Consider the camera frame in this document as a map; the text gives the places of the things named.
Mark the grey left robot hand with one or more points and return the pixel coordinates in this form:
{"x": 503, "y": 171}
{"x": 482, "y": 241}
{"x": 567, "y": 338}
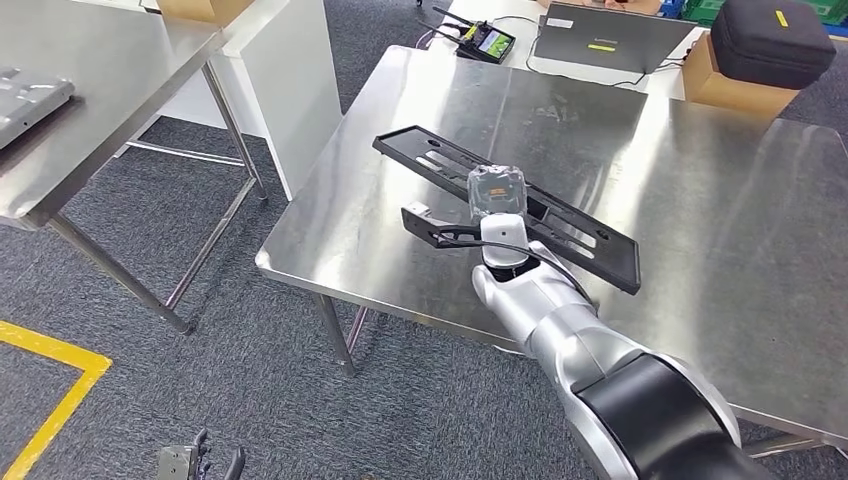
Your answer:
{"x": 175, "y": 464}

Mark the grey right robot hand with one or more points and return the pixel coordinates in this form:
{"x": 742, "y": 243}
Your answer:
{"x": 497, "y": 192}

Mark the black plastic bracket part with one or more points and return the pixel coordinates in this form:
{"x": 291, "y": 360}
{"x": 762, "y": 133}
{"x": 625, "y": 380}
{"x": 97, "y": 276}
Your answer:
{"x": 596, "y": 262}

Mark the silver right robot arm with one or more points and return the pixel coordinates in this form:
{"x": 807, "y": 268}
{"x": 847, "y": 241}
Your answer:
{"x": 576, "y": 338}

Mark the grey sheet metal part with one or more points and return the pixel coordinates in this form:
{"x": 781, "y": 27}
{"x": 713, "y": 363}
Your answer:
{"x": 26, "y": 99}

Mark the yellow floor tape square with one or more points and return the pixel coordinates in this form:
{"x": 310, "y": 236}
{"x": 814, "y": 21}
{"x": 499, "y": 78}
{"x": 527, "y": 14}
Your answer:
{"x": 79, "y": 361}

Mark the black screen controller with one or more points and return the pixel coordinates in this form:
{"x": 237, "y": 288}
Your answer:
{"x": 487, "y": 45}

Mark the grey laptop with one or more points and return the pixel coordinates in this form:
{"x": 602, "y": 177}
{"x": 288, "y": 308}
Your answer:
{"x": 609, "y": 40}

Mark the white desk partition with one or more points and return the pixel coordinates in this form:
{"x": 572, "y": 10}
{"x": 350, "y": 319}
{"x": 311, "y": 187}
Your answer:
{"x": 291, "y": 86}

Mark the stainless steel table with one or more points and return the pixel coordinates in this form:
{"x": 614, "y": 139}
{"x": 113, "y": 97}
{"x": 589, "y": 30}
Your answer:
{"x": 729, "y": 232}
{"x": 99, "y": 79}

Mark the cardboard box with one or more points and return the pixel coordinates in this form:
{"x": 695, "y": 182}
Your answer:
{"x": 729, "y": 96}
{"x": 199, "y": 10}

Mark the green plastic crate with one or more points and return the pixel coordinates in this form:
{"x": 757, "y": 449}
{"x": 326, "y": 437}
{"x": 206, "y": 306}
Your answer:
{"x": 702, "y": 8}

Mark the black carry case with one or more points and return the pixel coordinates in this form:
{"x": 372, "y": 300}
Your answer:
{"x": 768, "y": 46}

